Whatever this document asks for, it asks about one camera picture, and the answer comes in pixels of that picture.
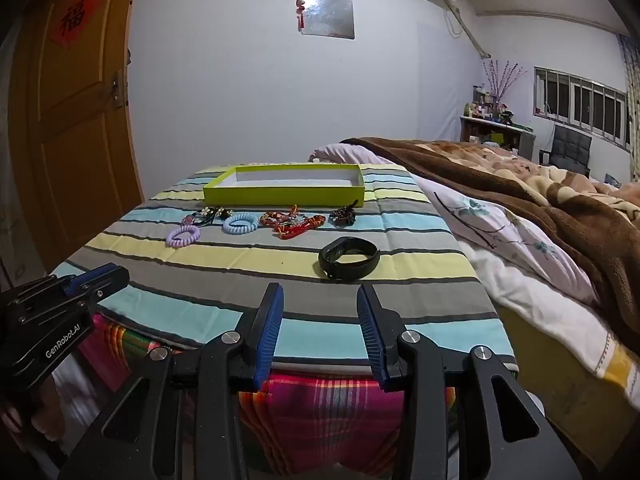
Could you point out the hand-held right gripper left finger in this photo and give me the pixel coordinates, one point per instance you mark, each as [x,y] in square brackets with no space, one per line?
[267,330]

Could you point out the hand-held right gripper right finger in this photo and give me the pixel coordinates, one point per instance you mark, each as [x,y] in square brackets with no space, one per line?
[371,330]

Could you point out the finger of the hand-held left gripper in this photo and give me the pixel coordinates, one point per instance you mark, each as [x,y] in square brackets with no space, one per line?
[102,280]

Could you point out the black fitness band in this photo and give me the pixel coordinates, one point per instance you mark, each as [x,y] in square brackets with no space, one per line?
[367,260]

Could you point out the red tassel knot ornament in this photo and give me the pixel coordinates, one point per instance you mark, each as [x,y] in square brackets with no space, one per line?
[302,226]

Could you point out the green shallow box tray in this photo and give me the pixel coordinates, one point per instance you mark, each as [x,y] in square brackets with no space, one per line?
[280,194]

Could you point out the plaid cloth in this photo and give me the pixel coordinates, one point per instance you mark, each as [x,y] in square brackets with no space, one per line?
[320,410]

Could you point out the wooden door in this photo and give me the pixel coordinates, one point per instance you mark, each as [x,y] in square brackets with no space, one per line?
[75,160]

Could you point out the pink floral quilt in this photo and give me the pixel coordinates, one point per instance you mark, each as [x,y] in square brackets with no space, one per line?
[480,225]

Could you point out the white bed sheet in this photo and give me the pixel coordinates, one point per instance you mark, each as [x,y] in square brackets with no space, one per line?
[550,320]

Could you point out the metal door lock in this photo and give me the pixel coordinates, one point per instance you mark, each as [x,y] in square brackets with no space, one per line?
[118,90]

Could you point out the white shelf desk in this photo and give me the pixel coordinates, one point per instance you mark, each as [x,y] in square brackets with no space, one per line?
[492,132]

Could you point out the brown fleece blanket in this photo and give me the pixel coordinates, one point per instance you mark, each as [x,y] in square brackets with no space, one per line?
[575,215]

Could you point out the group of bottles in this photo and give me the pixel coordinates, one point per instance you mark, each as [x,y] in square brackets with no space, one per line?
[485,107]

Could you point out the red diamond door poster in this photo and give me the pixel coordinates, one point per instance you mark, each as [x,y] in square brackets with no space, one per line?
[75,22]

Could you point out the black office chair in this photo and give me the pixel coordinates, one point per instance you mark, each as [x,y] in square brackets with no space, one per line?
[570,147]

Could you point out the pink flower branches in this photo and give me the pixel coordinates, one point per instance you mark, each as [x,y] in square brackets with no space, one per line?
[502,77]

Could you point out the barred window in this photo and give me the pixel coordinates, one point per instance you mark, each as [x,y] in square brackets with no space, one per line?
[580,105]

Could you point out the patterned curtain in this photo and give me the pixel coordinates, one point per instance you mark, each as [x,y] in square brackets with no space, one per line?
[631,110]

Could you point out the white wall pipe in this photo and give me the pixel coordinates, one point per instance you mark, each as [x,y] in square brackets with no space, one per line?
[467,30]

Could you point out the silver wall mirror sheet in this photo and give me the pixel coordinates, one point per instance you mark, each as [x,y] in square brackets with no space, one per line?
[330,12]

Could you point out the red hanging wall ornament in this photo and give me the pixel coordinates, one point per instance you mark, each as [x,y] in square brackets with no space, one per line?
[300,10]

